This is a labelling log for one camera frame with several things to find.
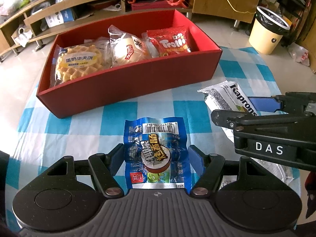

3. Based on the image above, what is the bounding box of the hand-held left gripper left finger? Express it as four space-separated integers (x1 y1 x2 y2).
23 143 125 198

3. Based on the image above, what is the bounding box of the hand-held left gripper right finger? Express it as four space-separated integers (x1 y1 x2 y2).
188 144 290 198

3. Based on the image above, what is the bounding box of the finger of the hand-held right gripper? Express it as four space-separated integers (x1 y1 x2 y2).
248 92 316 115
210 109 316 131

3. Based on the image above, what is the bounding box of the white wafer packet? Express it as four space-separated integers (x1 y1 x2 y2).
197 80 258 142

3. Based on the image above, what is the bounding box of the blue sausage packet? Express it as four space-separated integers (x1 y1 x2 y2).
123 117 192 189

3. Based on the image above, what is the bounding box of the red cardboard box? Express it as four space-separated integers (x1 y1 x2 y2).
37 8 223 119

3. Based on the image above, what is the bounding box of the red gummy packet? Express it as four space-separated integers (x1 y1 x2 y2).
147 25 192 57

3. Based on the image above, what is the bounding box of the waffle packet with blue edge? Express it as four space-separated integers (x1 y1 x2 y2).
49 44 111 88

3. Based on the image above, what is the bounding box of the round bun packet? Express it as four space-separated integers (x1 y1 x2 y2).
108 25 151 67

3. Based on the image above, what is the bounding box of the clear plastic packet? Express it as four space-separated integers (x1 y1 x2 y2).
218 159 295 189

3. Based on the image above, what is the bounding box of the blue white checked tablecloth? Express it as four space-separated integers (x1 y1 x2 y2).
5 46 303 228

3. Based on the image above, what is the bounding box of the plastic bag with red print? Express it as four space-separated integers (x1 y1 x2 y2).
288 43 310 67

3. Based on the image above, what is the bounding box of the cream trash bin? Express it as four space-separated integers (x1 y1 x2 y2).
248 6 292 55

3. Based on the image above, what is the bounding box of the wooden TV cabinet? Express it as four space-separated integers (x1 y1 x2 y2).
0 0 261 63

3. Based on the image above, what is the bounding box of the clear wrapped pastry packet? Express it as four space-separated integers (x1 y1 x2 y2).
84 37 111 67

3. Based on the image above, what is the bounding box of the red flat case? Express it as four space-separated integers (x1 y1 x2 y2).
131 1 177 11

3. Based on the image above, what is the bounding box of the white blue carton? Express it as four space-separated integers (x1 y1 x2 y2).
45 8 76 28

